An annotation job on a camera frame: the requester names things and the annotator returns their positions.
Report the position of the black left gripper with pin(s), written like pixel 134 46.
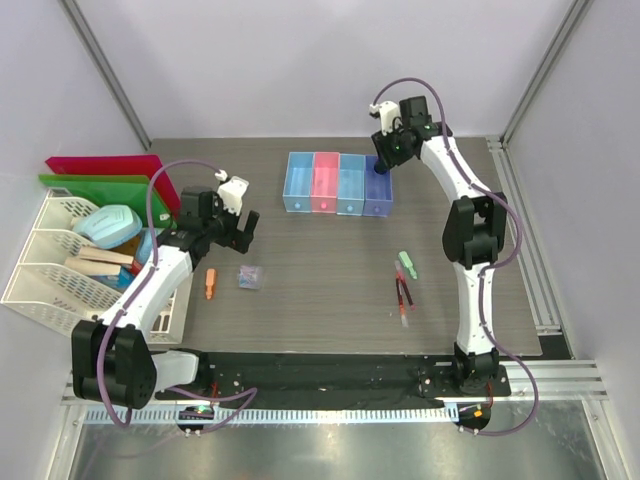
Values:
pixel 236 238

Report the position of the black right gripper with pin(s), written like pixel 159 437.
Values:
pixel 379 142

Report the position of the red black stamp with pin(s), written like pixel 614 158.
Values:
pixel 380 167

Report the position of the purple drawer box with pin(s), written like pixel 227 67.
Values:
pixel 378 200

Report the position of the sky blue drawer box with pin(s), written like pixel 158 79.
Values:
pixel 298 182

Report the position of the light blue drawer box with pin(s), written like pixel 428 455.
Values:
pixel 351 185

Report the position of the pink drawer box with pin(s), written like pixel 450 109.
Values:
pixel 325 182

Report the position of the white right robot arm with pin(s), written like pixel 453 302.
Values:
pixel 474 231

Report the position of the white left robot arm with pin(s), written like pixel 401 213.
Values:
pixel 111 360

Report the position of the orange highlighter marker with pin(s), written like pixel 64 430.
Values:
pixel 210 283

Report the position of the light blue headphones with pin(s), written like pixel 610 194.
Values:
pixel 145 246

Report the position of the magenta plastic folder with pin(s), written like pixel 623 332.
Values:
pixel 143 164

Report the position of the light blue headphone case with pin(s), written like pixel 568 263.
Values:
pixel 110 226

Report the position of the beige wooden book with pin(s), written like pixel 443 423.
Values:
pixel 95 261

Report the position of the green plastic folder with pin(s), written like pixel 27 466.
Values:
pixel 103 190

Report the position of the dark red pen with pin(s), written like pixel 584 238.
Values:
pixel 399 289

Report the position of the clear red pen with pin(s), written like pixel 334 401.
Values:
pixel 403 316

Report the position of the white mesh file organizer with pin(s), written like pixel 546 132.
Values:
pixel 41 287

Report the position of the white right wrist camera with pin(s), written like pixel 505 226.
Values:
pixel 388 113

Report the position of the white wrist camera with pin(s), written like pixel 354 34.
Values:
pixel 388 113
pixel 231 190

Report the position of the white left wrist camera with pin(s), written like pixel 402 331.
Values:
pixel 231 190

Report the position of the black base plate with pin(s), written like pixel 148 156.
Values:
pixel 329 381

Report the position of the slotted cable duct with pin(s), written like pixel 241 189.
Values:
pixel 184 414

